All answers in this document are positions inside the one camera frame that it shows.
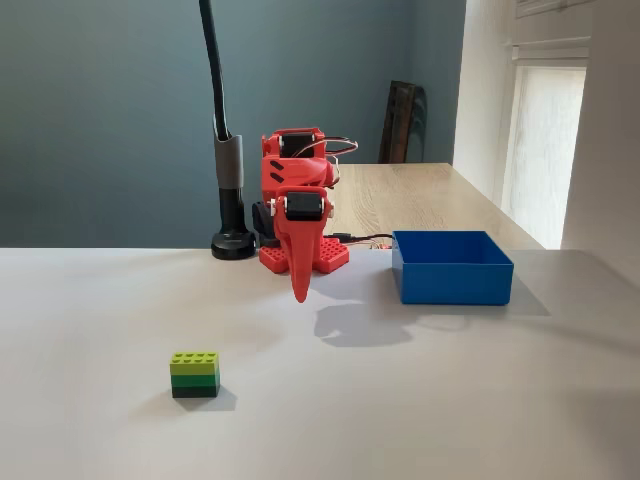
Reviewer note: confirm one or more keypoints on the dark wooden frame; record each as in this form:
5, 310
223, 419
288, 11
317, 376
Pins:
400, 125

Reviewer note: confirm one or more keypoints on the black round object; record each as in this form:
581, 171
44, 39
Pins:
230, 165

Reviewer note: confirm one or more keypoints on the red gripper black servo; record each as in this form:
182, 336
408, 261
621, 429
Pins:
302, 205

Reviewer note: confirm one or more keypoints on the red robot arm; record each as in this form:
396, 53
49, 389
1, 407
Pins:
295, 170

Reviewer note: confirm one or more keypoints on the blue square box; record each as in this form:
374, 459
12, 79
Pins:
455, 285

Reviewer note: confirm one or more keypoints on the yellow green block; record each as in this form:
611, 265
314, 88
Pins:
195, 375

